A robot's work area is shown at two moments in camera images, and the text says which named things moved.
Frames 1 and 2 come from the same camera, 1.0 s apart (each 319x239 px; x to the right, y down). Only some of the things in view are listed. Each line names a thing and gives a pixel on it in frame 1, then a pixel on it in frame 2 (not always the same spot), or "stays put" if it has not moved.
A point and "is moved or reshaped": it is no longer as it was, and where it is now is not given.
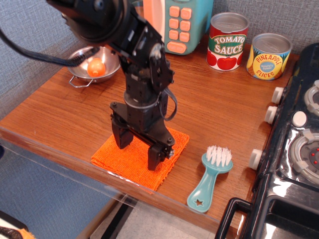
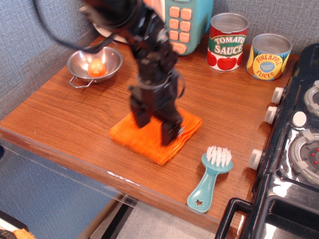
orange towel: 130,164 is moved or reshaped
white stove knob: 255,159 stays put
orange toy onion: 95,67 stays put
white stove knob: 277,95 stays put
